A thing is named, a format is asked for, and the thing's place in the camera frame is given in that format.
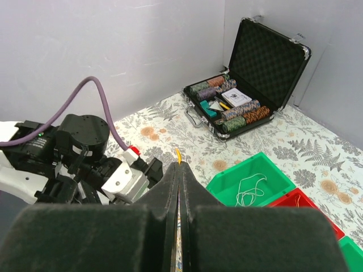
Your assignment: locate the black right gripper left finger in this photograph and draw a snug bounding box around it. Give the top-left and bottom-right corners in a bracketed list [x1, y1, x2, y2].
[1, 163, 179, 271]

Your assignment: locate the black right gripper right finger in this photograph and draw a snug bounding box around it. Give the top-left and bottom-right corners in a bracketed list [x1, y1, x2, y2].
[179, 163, 348, 271]

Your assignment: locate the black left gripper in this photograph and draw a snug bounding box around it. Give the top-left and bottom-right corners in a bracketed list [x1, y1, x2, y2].
[36, 158, 163, 204]

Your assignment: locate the white wire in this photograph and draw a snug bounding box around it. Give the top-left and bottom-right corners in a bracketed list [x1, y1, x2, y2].
[235, 173, 267, 207]

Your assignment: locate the yellow wire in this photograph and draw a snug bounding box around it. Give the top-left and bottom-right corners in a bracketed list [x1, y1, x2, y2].
[175, 148, 183, 272]

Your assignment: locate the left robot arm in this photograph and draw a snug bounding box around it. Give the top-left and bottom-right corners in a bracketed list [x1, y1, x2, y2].
[1, 114, 163, 205]

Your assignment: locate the left green plastic bin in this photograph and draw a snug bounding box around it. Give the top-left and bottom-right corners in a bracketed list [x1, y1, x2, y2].
[206, 152, 296, 207]

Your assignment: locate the green plastic bin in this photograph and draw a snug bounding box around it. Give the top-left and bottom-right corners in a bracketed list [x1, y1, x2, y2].
[206, 152, 296, 207]
[339, 236, 363, 272]

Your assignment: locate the red plastic bin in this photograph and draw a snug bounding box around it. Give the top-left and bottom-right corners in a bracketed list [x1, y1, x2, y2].
[268, 187, 346, 241]

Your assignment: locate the floral patterned table mat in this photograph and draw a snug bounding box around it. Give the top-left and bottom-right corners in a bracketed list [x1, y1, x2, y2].
[115, 94, 362, 245]

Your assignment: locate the right green plastic bin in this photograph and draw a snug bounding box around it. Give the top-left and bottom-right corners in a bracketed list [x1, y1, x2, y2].
[339, 236, 363, 272]

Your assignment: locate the playing card deck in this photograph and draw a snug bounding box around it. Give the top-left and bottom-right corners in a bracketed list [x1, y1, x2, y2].
[222, 88, 252, 107]

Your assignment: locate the black poker chip case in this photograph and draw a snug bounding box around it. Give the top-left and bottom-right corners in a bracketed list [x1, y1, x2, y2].
[183, 17, 312, 141]

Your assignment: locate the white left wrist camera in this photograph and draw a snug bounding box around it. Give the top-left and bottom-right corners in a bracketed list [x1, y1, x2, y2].
[101, 161, 149, 204]

